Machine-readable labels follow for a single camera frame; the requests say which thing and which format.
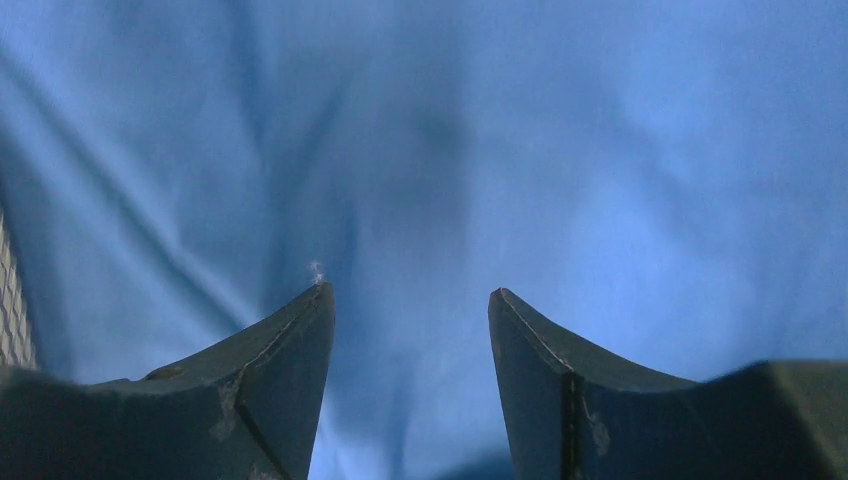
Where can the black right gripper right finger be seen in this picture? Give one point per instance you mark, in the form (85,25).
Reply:
(574,410)

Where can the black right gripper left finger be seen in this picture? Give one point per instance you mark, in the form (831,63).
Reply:
(245,408)

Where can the blue surgical drape cloth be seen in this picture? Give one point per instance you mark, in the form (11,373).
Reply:
(665,178)

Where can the wire mesh instrument basket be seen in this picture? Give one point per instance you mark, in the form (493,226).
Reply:
(17,345)

